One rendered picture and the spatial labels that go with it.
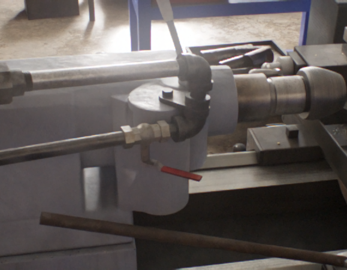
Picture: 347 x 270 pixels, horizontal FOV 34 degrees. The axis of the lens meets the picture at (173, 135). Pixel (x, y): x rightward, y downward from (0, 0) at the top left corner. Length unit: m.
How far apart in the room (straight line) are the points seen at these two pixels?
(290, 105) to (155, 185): 0.26
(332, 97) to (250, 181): 0.32
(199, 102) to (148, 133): 0.08
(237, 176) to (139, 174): 0.41
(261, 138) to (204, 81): 0.54
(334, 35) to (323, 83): 1.40
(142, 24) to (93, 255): 1.94
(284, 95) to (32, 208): 0.42
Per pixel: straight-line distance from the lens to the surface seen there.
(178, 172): 0.74
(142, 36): 2.72
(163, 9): 0.82
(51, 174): 0.85
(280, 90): 0.92
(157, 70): 0.69
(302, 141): 1.25
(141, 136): 0.72
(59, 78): 0.65
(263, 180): 1.19
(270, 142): 1.24
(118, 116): 0.81
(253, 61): 3.07
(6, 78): 0.62
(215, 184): 1.16
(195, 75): 0.72
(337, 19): 2.31
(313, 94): 0.93
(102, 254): 0.86
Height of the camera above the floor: 1.52
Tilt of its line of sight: 31 degrees down
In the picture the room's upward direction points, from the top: straight up
